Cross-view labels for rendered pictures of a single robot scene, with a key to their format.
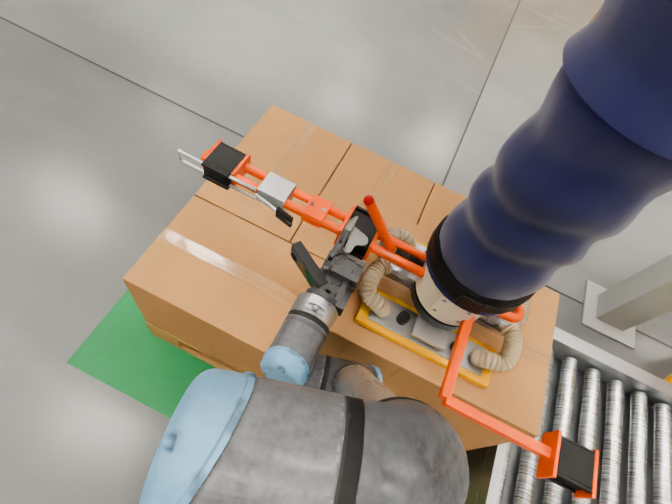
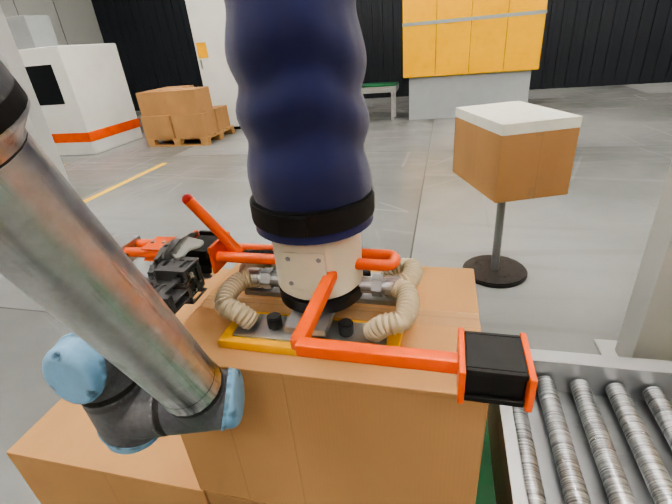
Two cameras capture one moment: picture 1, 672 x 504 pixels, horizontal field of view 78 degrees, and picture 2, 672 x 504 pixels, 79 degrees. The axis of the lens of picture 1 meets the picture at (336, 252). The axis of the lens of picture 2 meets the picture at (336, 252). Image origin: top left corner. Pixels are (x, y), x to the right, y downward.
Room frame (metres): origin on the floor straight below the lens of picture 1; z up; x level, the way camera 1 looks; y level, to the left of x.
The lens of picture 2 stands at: (-0.17, -0.43, 1.45)
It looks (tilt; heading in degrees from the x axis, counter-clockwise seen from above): 27 degrees down; 9
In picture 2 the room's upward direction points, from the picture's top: 5 degrees counter-clockwise
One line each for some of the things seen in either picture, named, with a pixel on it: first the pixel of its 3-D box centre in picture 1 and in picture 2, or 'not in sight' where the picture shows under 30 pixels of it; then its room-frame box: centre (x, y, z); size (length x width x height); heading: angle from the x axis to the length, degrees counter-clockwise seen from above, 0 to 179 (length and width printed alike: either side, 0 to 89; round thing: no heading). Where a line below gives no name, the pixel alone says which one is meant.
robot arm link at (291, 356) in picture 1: (294, 350); (98, 352); (0.25, 0.01, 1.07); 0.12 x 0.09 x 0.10; 174
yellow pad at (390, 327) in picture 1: (428, 333); (310, 329); (0.43, -0.27, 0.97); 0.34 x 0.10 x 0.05; 83
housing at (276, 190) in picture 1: (276, 192); (120, 249); (0.58, 0.18, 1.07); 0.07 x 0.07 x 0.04; 83
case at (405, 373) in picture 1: (413, 330); (338, 378); (0.53, -0.29, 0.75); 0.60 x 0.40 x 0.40; 84
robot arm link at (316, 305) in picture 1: (314, 311); not in sight; (0.34, 0.00, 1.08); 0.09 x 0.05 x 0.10; 84
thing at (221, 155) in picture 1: (226, 163); not in sight; (0.60, 0.31, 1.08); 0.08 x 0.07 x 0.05; 83
